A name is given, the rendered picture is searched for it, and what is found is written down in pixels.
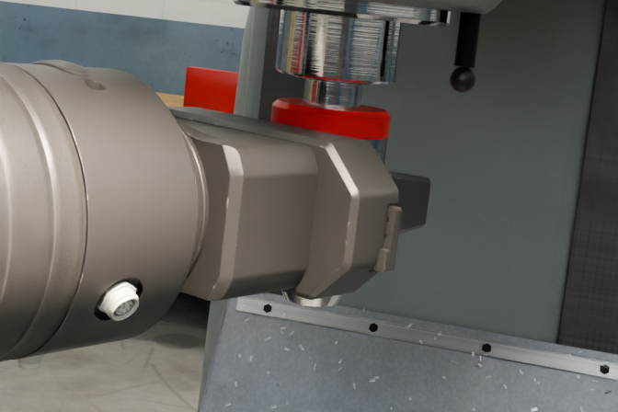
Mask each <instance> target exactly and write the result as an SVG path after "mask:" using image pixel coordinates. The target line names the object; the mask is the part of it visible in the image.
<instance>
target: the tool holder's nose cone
mask: <svg viewBox="0 0 618 412"><path fill-rule="evenodd" d="M282 294H283V296H284V298H285V299H286V300H288V301H290V302H292V303H297V304H301V305H307V306H318V307H323V306H332V305H335V304H337V303H338V301H339V300H340V298H341V297H342V295H343V294H340V295H336V296H330V297H325V298H319V299H314V300H307V299H304V298H302V297H299V296H296V295H293V294H290V293H287V292H282Z"/></svg>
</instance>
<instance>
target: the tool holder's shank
mask: <svg viewBox="0 0 618 412"><path fill-rule="evenodd" d="M298 77H301V78H305V86H304V94H303V100H304V101H305V103H308V104H312V105H317V106H324V107H331V108H341V109H358V108H359V107H361V101H362V92H363V85H375V84H363V83H351V82H341V81H333V80H325V79H317V78H310V77H303V76H298Z"/></svg>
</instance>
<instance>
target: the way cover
mask: <svg viewBox="0 0 618 412"><path fill-rule="evenodd" d="M244 304H247V305H245V310H244ZM283 314H285V315H284V317H282V316H283ZM248 318H249V319H248ZM247 319H248V320H247ZM246 320H247V321H246ZM410 323H412V324H413V325H412V326H410V327H409V328H407V327H406V326H408V325H409V324H410ZM281 327H285V329H280V328H281ZM281 331H282V333H283V334H282V333H281ZM292 331H294V332H293V333H292V334H291V332H292ZM438 332H441V335H438ZM290 334H291V335H290ZM268 337H270V339H269V340H266V341H265V339H264V338H268ZM435 337H436V339H435ZM420 340H422V342H420ZM335 341H337V342H338V343H337V344H335ZM420 343H423V344H420ZM300 344H301V345H302V347H303V348H304V350H301V348H300V347H299V345H300ZM284 348H287V349H290V350H289V351H288V350H285V349H284ZM579 351H582V352H581V353H578V352H579ZM472 352H474V353H475V355H474V356H472ZM484 352H488V353H487V355H484ZM569 353H570V354H571V356H569ZM238 354H241V358H238ZM251 356H253V358H252V361H250V357H251ZM480 356H481V361H480ZM309 357H310V358H312V359H310V360H309ZM590 359H594V360H596V362H593V361H590ZM340 360H342V362H341V363H339V361H340ZM452 361H455V362H457V364H453V363H451V362H452ZM605 361H608V363H604V362H605ZM315 363H316V366H315ZM479 363H480V364H481V365H482V367H481V368H480V367H479V366H478V367H475V364H479ZM601 365H604V366H606V367H608V368H607V369H606V368H604V367H602V366H601ZM314 366H315V370H314ZM340 367H341V369H340V370H339V371H338V369H339V368H340ZM519 370H521V371H522V372H523V374H521V373H520V372H519ZM267 371H269V372H270V374H267ZM443 375H444V376H445V377H446V379H444V378H443V377H442V376H443ZM488 375H491V377H490V378H487V376H488ZM577 375H580V376H579V379H578V378H577ZM377 376H379V379H374V377H377ZM370 379H374V380H375V382H370ZM534 379H535V380H536V381H534ZM592 380H595V381H598V382H597V383H596V382H593V381H592ZM235 382H237V384H238V386H237V387H235ZM276 382H278V383H279V384H280V387H278V386H277V385H276ZM537 382H540V384H537ZM353 384H355V387H356V389H354V386H353ZM504 385H506V387H507V389H505V387H504ZM590 389H594V390H590ZM608 391H611V393H609V394H607V395H606V394H605V392H608ZM409 397H411V398H412V399H411V401H410V400H408V399H409ZM287 401H288V405H287ZM229 403H231V405H229V406H224V405H226V404H229ZM275 405H276V406H277V407H275V408H271V406H275ZM581 406H582V407H583V410H584V412H618V355H616V354H611V353H605V352H600V351H595V350H589V349H580V348H574V347H569V346H564V345H558V344H554V343H548V342H543V341H538V340H532V339H528V338H517V337H513V336H507V335H501V334H497V333H491V332H486V331H481V330H475V329H470V328H465V327H459V326H450V325H444V324H440V323H434V322H429V321H424V320H418V319H413V318H408V317H403V316H397V315H388V314H382V313H377V312H372V311H366V310H364V312H362V310H361V309H356V308H351V307H346V306H340V305H332V306H323V307H318V306H307V305H305V306H304V307H302V305H301V304H297V303H292V302H290V301H288V300H286V299H285V298H284V296H283V295H278V294H273V293H267V292H265V293H259V294H253V295H248V296H241V297H235V298H230V299H226V300H225V304H224V308H223V314H222V318H221V322H220V325H219V329H218V333H217V337H216V340H215V344H214V348H213V352H212V358H211V362H210V366H209V370H208V373H207V377H206V381H205V385H204V388H203V392H202V396H201V400H200V406H199V410H198V412H581V409H580V407H581ZM390 407H392V410H390ZM535 407H537V409H538V410H535V411H531V409H532V408H535ZM473 408H475V411H474V410H473Z"/></svg>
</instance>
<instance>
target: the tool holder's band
mask: <svg viewBox="0 0 618 412"><path fill-rule="evenodd" d="M390 119H391V116H390V115H389V114H388V112H387V111H386V110H385V109H379V108H376V107H371V106H366V105H361V107H359V108H358V109H341V108H331V107H324V106H317V105H312V104H308V103H305V101H304V100H303V98H294V97H286V98H279V99H277V100H276V101H275V102H274V103H273V104H272V110H271V119H270V121H272V122H277V123H281V124H287V125H291V126H296V127H301V128H305V129H310V130H315V131H320V132H328V133H333V134H337V135H342V136H347V137H351V138H357V139H383V138H387V137H388V135H389V127H390Z"/></svg>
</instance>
